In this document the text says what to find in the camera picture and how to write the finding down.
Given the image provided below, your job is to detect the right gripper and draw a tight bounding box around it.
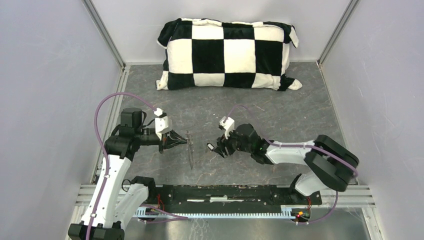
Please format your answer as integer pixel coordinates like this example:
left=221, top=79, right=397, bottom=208
left=213, top=126, right=253, bottom=159

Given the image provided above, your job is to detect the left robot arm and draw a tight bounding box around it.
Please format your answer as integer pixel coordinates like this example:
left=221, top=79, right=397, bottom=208
left=67, top=107, right=187, bottom=240

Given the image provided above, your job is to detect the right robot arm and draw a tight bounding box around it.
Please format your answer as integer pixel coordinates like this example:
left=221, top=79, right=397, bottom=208
left=207, top=123, right=360, bottom=204

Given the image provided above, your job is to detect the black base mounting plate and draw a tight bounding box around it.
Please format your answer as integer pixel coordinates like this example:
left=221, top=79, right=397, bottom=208
left=144, top=184, right=323, bottom=214

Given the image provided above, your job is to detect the black and white checkered pillow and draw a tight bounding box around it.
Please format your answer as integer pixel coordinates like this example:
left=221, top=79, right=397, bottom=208
left=155, top=18, right=302, bottom=91

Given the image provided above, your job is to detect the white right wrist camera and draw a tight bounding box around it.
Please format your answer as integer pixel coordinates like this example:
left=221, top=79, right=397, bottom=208
left=219, top=116, right=235, bottom=139

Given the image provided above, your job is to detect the white slotted cable duct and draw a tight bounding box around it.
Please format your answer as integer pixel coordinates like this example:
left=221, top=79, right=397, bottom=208
left=133, top=206, right=295, bottom=220

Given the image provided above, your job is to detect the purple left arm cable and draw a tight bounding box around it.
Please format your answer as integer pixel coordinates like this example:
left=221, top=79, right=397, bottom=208
left=85, top=92, right=158, bottom=240

